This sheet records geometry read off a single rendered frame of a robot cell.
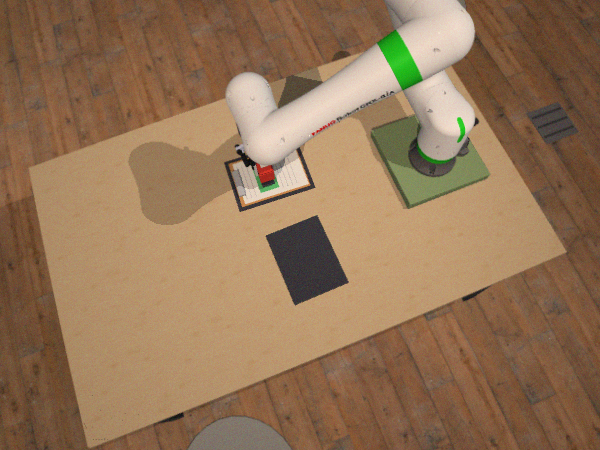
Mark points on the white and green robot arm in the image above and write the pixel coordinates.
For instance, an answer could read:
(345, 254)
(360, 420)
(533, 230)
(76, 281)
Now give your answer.
(436, 35)

